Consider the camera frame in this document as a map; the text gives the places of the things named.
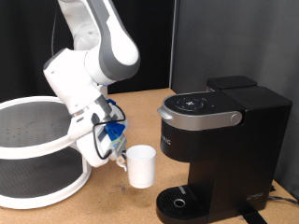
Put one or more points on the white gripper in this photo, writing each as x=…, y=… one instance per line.
x=88, y=147

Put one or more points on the black Keurig coffee machine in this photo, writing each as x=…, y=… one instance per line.
x=233, y=155

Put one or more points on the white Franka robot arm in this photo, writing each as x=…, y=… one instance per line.
x=93, y=62

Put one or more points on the white two-tier turntable shelf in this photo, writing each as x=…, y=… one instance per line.
x=31, y=152

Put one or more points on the black tape strip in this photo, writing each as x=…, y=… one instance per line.
x=253, y=216

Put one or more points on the black fabric backdrop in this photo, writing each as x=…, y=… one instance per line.
x=25, y=31

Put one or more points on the grey fabric backdrop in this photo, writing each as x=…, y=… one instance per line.
x=233, y=37

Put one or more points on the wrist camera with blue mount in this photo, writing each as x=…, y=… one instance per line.
x=112, y=130

